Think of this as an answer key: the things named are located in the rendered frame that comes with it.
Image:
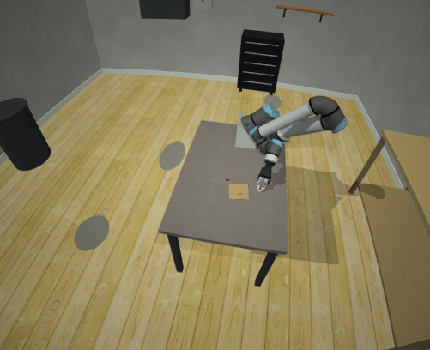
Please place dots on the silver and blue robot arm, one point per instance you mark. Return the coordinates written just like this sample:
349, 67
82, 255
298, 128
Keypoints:
331, 118

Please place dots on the tan mat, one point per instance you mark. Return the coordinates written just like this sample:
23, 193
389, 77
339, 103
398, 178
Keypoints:
235, 188

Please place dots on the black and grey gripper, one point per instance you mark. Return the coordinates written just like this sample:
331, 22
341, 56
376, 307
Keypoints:
266, 172

